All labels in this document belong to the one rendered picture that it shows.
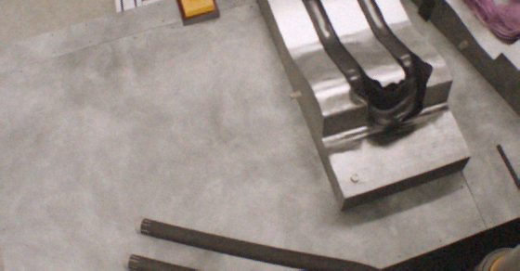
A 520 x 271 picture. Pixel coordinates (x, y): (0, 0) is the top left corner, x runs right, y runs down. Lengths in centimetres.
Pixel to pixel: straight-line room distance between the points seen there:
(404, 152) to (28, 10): 175
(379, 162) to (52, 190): 61
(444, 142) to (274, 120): 33
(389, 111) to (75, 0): 161
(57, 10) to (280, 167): 151
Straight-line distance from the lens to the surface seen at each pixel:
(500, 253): 104
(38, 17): 263
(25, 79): 147
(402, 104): 130
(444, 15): 148
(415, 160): 127
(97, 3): 260
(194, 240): 119
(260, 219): 126
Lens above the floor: 197
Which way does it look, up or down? 61 degrees down
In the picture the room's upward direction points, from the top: 2 degrees clockwise
